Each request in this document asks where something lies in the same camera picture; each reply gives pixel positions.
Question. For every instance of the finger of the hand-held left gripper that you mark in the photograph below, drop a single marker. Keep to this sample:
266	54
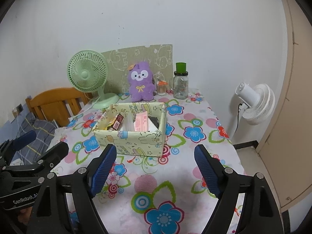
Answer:
24	137
58	151

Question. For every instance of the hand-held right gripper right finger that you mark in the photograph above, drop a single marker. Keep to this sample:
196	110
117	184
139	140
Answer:
207	173

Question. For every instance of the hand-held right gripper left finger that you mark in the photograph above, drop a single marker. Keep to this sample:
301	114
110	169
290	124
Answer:
103	173

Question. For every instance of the cartoon print storage box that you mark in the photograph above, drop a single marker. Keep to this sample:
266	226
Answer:
131	143

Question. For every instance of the dark red snack packet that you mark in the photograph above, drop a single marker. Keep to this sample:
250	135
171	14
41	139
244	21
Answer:
119	121

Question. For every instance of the pink packet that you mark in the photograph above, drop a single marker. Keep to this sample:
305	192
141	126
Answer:
141	123

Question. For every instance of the grey cloth pouch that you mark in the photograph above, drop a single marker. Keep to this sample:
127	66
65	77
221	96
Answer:
156	121

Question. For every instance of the person's left hand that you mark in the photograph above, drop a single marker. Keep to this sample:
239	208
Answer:
24	215

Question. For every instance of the grey plaid pillow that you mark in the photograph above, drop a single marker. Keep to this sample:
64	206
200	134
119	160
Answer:
43	126

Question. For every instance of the floral tablecloth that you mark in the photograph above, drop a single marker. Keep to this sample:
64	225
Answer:
180	156

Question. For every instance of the wooden bed headboard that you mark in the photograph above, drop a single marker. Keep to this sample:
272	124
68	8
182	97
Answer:
56	95

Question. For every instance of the green desk fan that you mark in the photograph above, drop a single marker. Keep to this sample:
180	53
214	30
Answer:
85	74

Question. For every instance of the white floor fan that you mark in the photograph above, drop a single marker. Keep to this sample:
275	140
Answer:
251	97

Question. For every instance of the purple plush toy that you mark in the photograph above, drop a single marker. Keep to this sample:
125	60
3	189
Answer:
141	92

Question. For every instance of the glass jar green lid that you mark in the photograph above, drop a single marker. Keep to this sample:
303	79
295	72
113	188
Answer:
181	87

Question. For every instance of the small orange-lid glass cup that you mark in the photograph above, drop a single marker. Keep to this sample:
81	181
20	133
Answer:
162	90

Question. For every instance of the beige door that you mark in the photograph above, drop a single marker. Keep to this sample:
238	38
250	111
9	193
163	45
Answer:
292	126

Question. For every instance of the green patterned board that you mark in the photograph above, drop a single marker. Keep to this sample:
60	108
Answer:
117	63

